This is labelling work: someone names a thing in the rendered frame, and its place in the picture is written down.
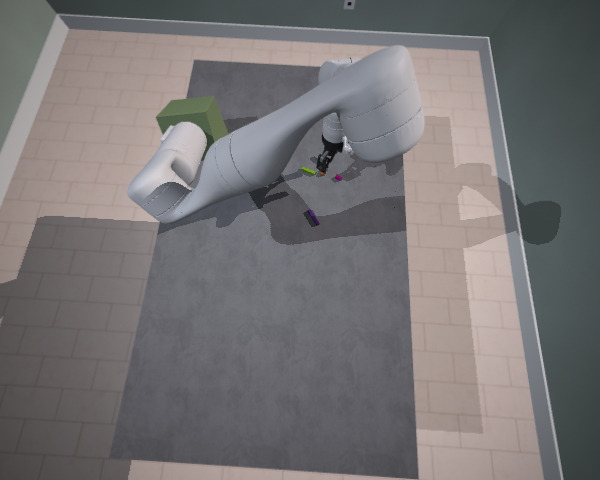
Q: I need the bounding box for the purple rod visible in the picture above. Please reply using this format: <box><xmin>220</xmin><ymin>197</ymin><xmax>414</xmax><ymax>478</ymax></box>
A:
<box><xmin>308</xmin><ymin>209</ymin><xmax>320</xmax><ymax>226</ymax></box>

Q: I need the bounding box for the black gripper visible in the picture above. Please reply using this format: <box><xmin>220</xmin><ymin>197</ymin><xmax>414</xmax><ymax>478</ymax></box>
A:
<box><xmin>317</xmin><ymin>134</ymin><xmax>344</xmax><ymax>174</ymax></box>

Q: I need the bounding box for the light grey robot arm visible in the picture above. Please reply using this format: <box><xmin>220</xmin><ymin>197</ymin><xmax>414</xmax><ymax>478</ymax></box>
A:
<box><xmin>127</xmin><ymin>45</ymin><xmax>425</xmax><ymax>224</ymax></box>

